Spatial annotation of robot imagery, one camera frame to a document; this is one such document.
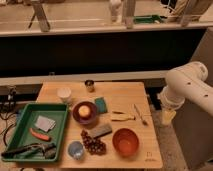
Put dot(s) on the grey rectangular eraser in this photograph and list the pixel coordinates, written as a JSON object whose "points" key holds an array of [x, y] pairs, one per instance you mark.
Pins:
{"points": [[100, 131]]}

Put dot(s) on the yellow round ball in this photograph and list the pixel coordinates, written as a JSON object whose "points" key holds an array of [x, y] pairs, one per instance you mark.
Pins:
{"points": [[84, 111]]}

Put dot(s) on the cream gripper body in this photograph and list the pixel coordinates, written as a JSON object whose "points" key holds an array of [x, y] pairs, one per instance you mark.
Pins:
{"points": [[167, 116]]}

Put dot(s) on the green plastic tray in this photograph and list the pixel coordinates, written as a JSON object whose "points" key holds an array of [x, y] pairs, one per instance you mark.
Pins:
{"points": [[22, 135]]}

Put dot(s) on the white paper cup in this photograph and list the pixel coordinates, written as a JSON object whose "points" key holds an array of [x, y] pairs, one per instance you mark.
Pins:
{"points": [[64, 94]]}

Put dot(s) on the small metal cup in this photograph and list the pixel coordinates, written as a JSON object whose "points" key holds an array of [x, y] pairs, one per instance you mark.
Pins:
{"points": [[89, 85]]}

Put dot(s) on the orange carrot toy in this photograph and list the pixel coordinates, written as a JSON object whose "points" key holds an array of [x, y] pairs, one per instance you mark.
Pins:
{"points": [[40, 136]]}

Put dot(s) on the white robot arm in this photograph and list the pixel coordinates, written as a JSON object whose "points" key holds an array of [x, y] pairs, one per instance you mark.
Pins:
{"points": [[185, 82]]}

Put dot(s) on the black handled tool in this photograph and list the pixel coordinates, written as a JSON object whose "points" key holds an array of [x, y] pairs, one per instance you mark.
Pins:
{"points": [[48, 150]]}

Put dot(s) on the purple bowl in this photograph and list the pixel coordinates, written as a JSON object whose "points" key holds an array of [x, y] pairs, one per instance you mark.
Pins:
{"points": [[93, 113]]}

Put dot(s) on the metal spoon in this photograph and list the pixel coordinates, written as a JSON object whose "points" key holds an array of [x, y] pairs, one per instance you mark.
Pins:
{"points": [[140, 116]]}

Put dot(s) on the orange bowl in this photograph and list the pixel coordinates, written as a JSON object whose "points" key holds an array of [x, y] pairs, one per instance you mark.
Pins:
{"points": [[125, 142]]}

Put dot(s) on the grey folded cloth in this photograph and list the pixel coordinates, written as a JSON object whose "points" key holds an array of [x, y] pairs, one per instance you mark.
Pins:
{"points": [[45, 124]]}

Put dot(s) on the green sponge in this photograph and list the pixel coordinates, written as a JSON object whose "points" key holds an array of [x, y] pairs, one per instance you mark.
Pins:
{"points": [[101, 105]]}

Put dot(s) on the purple grape bunch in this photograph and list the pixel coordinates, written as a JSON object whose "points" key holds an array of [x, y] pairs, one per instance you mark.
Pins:
{"points": [[93, 145]]}

